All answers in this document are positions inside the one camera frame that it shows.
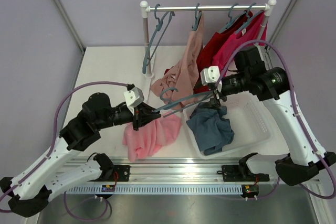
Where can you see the blue-grey t shirt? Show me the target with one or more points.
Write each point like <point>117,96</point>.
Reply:
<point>211,130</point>

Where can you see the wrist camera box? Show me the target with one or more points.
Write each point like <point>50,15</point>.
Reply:
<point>133,96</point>
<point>209,75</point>

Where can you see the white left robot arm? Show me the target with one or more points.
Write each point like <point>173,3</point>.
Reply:
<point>32,190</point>

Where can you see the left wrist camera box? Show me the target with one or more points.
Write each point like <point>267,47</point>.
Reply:
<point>133,96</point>

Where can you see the white perforated plastic basket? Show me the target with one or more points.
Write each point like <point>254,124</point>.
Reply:
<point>247,119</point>

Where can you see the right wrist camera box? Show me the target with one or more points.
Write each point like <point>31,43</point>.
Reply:
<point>209,75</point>

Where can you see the metal clothes rack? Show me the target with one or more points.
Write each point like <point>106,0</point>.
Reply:
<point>267,8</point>

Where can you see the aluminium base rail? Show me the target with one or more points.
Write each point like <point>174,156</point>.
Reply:
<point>175,170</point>

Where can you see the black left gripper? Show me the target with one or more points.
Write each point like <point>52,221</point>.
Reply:
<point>143,115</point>

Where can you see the white slotted cable duct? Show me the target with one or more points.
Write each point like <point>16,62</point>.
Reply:
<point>147,189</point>

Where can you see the light pink t shirt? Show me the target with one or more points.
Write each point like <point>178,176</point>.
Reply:
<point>148,140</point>

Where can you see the beige pink t shirt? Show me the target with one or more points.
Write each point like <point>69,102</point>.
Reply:
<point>181,79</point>

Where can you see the dark red t shirt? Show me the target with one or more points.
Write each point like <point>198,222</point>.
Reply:
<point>207,54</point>

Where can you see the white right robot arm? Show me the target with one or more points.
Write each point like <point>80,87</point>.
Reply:
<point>306,156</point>

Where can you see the teal hanger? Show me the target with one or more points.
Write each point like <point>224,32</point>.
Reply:
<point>197,16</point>
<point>249,18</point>
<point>231,19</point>
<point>171,104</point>
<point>152,43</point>

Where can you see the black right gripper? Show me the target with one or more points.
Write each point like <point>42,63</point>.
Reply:
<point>214,103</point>

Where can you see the magenta t shirt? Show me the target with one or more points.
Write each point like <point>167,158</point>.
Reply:
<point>235,40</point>

